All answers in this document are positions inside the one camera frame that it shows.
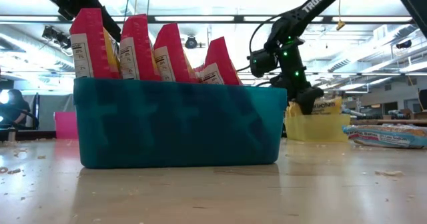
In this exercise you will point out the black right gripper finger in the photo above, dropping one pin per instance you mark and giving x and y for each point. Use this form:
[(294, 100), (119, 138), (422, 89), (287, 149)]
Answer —
[(308, 100)]

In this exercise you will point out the yellow Maruchan ramen pack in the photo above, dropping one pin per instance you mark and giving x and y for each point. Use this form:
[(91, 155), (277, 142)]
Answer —
[(328, 105)]

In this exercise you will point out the red Maruchan ramen pack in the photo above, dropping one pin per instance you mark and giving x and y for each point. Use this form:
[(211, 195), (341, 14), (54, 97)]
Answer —
[(173, 44), (93, 34), (138, 34), (220, 57)]

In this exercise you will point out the blue-edged Maruchan ramen pack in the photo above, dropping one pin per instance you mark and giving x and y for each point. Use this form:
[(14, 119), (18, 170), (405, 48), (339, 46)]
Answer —
[(383, 139)]

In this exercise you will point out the teal plastic bin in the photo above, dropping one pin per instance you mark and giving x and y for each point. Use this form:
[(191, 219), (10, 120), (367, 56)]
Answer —
[(180, 124)]

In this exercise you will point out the pink plastic bin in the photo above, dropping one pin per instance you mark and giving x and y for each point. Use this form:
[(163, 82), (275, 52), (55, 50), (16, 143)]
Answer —
[(66, 125)]

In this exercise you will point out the stack of yellow snack packets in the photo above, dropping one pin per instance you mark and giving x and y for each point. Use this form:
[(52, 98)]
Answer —
[(317, 129)]

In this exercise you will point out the wooden workbench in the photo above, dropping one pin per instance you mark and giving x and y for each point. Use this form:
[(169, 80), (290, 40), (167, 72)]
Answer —
[(393, 121)]

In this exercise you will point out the noodle crumb piece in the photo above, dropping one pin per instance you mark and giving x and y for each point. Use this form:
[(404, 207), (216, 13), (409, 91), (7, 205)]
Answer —
[(388, 173)]

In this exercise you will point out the black ceiling fixture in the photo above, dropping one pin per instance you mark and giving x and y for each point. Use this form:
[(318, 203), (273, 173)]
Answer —
[(403, 44), (55, 36)]

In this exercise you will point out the person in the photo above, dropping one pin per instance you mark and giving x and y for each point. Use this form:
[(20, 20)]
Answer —
[(16, 107)]

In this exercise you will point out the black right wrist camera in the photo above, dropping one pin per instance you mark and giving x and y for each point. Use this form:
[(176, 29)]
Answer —
[(262, 63)]

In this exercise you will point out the black overhead camera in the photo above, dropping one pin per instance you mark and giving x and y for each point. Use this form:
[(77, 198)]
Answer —
[(191, 43)]

